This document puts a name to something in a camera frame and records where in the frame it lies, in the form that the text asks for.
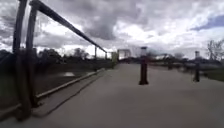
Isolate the dark bollard with pale top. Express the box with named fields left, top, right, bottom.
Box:
left=138, top=46, right=150, bottom=86
left=193, top=50, right=201, bottom=83

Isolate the grey concrete path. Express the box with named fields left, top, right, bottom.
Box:
left=0, top=63, right=224, bottom=128

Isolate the dark ground beside railing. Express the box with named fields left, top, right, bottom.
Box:
left=0, top=61, right=111, bottom=109

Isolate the row of trees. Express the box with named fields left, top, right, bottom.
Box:
left=0, top=47, right=113, bottom=66

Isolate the dark metal railing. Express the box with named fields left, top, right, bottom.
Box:
left=0, top=0, right=111, bottom=122

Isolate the bare tree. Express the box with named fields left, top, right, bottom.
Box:
left=205, top=39, right=224, bottom=62

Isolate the grass strip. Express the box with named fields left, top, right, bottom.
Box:
left=203, top=67, right=224, bottom=83

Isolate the distant frame structure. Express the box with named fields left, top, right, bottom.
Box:
left=116, top=48, right=132, bottom=62

